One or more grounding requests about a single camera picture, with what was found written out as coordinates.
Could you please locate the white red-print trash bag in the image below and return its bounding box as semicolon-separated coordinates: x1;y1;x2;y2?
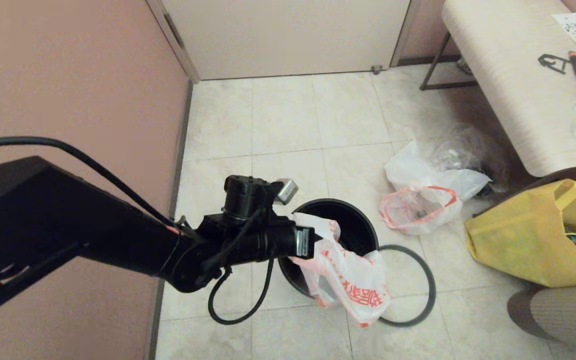
379;139;493;235
288;212;392;329

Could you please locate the black bin rim ring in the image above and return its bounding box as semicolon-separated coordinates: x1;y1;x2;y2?
375;243;438;328

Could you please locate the black trash bin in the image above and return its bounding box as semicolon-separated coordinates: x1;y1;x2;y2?
277;198;380;299

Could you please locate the clear bag with black items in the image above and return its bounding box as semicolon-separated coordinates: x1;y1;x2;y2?
430;123;512;197

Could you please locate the yellow fabric tote bag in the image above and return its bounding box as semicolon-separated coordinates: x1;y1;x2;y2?
465;178;576;289

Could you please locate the white door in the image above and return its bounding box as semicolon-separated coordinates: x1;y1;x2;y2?
160;0;412;81

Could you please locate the beige bench with metal legs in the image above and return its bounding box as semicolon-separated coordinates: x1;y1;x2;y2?
420;0;576;179

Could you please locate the beige ribbed bin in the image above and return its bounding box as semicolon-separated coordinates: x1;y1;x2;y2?
506;282;576;351

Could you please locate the black metal hook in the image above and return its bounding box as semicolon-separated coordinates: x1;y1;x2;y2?
537;53;572;76

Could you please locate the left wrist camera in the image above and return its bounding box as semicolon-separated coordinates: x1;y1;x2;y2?
273;178;299;206

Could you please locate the grey wall baseboard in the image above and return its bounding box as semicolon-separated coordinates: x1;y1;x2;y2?
143;79;194;360

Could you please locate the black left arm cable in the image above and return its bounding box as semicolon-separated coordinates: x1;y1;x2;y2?
0;136;276;326

